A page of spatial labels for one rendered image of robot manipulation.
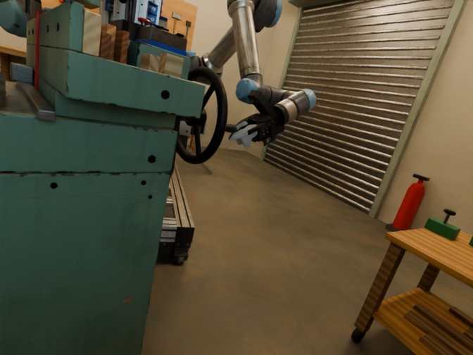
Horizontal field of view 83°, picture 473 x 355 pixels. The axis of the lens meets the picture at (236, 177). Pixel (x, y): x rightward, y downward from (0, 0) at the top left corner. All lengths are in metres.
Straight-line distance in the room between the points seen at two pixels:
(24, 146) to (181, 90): 0.25
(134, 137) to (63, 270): 0.28
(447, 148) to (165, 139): 2.83
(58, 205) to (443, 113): 3.08
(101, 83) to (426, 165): 3.00
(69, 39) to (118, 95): 0.08
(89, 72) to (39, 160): 0.17
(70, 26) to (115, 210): 0.32
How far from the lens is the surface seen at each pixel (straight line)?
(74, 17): 0.42
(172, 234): 1.40
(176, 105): 0.48
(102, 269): 0.64
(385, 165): 3.29
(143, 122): 0.55
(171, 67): 0.52
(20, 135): 0.50
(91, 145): 0.51
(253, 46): 1.00
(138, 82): 0.45
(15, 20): 1.28
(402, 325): 1.41
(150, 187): 0.58
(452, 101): 3.20
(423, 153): 3.18
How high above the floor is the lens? 0.89
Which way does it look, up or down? 16 degrees down
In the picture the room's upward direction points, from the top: 14 degrees clockwise
